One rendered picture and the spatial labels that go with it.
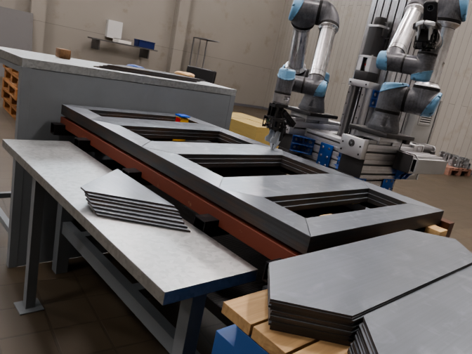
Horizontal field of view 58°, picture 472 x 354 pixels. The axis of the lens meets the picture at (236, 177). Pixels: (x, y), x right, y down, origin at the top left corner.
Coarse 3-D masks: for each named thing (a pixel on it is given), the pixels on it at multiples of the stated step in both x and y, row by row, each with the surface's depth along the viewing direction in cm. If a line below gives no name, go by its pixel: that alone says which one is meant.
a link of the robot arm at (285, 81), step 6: (282, 72) 185; (288, 72) 184; (294, 72) 185; (282, 78) 185; (288, 78) 184; (294, 78) 186; (276, 84) 188; (282, 84) 185; (288, 84) 185; (276, 90) 187; (282, 90) 186; (288, 90) 186
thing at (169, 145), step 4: (160, 144) 161; (164, 144) 162; (168, 144) 164; (172, 144) 165; (168, 148) 157; (172, 148) 158; (176, 148) 159; (180, 148) 161; (176, 152) 153; (180, 152) 154; (184, 152) 155; (188, 152) 156; (192, 152) 158
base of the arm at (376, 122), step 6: (378, 108) 201; (372, 114) 205; (378, 114) 200; (384, 114) 199; (390, 114) 198; (396, 114) 199; (372, 120) 202; (378, 120) 200; (384, 120) 198; (390, 120) 198; (396, 120) 199; (366, 126) 207; (372, 126) 201; (378, 126) 199; (384, 126) 198; (390, 126) 198; (396, 126) 199; (390, 132) 198; (396, 132) 200
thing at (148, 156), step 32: (96, 128) 178; (128, 128) 185; (160, 128) 196; (160, 160) 142; (192, 160) 156; (224, 160) 166; (256, 160) 178; (288, 160) 186; (224, 192) 119; (320, 192) 138; (352, 192) 151; (256, 224) 110; (384, 224) 120; (416, 224) 134
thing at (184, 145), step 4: (176, 144) 167; (180, 144) 168; (184, 144) 170; (188, 144) 171; (184, 148) 162; (188, 148) 164; (192, 148) 165; (196, 148) 166; (196, 152) 159; (200, 152) 160; (204, 152) 162; (208, 152) 163
